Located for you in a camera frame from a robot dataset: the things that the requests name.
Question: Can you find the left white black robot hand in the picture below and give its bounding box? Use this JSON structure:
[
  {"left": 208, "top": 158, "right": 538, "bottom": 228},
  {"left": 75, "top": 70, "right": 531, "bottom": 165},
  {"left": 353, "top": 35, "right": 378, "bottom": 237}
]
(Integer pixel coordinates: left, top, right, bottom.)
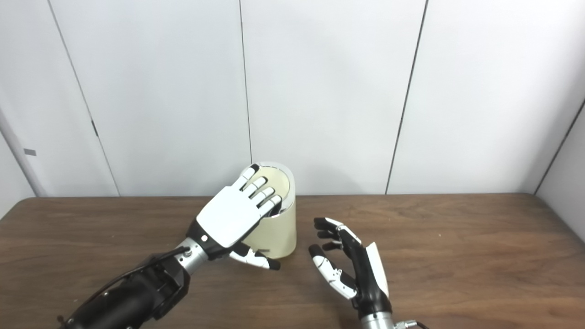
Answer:
[{"left": 186, "top": 164, "right": 283, "bottom": 271}]

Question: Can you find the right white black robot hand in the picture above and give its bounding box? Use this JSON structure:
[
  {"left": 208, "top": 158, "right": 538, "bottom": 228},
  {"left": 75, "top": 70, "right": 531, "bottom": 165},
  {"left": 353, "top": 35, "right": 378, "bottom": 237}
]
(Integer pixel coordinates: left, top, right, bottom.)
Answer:
[{"left": 308, "top": 217, "right": 393, "bottom": 320}]

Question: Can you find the cream-colored desktop trash bin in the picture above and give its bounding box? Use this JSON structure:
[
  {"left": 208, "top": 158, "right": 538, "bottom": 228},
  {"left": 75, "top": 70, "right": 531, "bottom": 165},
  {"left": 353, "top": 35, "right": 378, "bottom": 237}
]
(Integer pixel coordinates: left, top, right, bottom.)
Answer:
[{"left": 240, "top": 161, "right": 298, "bottom": 259}]

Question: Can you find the round cream bin lid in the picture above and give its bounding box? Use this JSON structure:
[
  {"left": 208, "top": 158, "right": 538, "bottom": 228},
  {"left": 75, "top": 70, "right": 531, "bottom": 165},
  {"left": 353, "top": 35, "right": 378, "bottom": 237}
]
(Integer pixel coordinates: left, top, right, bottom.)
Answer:
[{"left": 250, "top": 167, "right": 291, "bottom": 206}]

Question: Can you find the white slanted pole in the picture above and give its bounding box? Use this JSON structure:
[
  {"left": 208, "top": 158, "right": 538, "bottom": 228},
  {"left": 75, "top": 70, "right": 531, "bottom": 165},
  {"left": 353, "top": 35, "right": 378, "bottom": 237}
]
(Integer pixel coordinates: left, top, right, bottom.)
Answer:
[{"left": 0, "top": 110, "right": 46, "bottom": 198}]

